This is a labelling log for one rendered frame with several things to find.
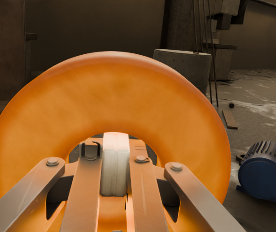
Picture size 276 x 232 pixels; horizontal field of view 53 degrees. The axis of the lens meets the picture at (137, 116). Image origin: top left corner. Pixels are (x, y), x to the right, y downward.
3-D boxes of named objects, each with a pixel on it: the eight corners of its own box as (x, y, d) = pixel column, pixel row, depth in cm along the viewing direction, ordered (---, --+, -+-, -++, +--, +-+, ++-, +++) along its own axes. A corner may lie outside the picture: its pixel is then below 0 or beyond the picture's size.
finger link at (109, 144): (112, 198, 16) (99, 197, 16) (113, 145, 22) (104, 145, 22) (116, 150, 15) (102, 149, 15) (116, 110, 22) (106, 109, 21)
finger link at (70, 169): (98, 205, 14) (37, 203, 14) (103, 158, 19) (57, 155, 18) (100, 179, 14) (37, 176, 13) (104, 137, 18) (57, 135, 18)
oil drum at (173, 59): (134, 129, 308) (141, 46, 284) (171, 122, 346) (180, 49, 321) (173, 148, 265) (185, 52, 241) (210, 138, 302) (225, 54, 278)
